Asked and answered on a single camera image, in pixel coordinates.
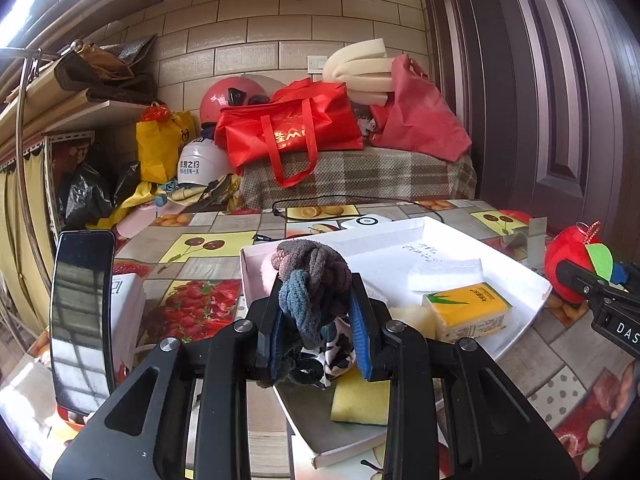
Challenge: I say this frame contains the plaid cloth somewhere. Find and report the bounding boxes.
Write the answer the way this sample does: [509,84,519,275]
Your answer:
[235,147,478,211]

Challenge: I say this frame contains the black white print scrunchie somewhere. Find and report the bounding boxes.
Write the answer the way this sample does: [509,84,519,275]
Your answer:
[256,317,358,389]

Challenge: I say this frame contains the cream foam roll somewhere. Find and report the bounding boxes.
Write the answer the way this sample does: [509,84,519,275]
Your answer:
[322,37,416,106]

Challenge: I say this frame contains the red nonwoven bag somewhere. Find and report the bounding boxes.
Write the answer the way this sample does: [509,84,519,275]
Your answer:
[370,54,473,163]

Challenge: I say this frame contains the yellow bag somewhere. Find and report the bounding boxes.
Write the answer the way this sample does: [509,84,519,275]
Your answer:
[136,102,198,185]

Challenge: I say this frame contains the blue grey knit scrunchie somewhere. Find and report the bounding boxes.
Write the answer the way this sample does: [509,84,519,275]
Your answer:
[277,270,348,351]

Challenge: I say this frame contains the white round charger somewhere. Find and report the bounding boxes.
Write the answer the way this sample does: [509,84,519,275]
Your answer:
[340,212,396,231]

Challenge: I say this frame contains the white shallow cardboard box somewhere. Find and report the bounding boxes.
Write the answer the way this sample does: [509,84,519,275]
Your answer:
[239,216,553,468]

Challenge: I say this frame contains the yellow green tissue packet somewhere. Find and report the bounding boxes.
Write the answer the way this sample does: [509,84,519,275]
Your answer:
[422,282,515,343]

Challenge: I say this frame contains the small white box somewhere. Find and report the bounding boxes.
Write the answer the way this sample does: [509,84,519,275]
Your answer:
[107,272,147,361]

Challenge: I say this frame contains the grey phone stand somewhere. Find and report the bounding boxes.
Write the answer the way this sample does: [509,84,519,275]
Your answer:
[502,217,548,271]

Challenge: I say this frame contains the black plastic bag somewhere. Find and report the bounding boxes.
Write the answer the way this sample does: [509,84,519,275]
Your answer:
[57,160,141,228]

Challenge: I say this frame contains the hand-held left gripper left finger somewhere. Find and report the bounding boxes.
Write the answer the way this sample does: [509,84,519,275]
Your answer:
[52,272,301,480]

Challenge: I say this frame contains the black smartphone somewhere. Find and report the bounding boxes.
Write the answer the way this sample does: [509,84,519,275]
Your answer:
[49,230,117,417]

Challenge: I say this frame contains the white helmet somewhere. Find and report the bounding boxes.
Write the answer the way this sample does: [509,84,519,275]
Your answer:
[177,136,233,191]

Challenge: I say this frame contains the black cable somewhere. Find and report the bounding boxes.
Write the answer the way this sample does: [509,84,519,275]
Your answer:
[272,195,446,223]

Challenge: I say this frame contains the red tote bag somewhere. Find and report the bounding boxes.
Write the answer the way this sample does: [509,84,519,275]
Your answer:
[215,79,365,188]

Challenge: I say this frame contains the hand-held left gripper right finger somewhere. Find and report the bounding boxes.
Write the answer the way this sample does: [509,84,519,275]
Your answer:
[347,272,581,480]

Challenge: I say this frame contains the red apple plush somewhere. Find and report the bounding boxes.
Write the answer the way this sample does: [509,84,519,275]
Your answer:
[544,221,613,305]

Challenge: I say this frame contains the yellow cloth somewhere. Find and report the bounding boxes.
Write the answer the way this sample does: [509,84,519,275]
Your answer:
[85,182,166,231]

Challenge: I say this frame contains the white plastic packet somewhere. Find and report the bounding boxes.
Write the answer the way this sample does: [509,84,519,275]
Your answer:
[407,258,485,292]

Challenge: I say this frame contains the yellow sponge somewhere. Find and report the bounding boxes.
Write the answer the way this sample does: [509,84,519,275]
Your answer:
[330,367,391,426]

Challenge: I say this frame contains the yellow curtain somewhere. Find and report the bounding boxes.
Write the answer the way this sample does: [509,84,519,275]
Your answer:
[0,160,56,311]

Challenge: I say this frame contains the brown grey knit scrunchie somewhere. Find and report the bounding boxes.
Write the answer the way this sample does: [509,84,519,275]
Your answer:
[271,240,352,283]

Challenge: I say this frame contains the brown bags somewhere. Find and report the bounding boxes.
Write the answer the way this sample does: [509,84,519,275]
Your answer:
[54,34,160,106]

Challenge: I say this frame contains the dark brown door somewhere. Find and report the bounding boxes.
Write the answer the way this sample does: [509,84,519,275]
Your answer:
[420,0,640,241]

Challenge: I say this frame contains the pink helmet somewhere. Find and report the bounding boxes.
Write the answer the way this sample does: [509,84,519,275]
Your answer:
[200,74,271,128]

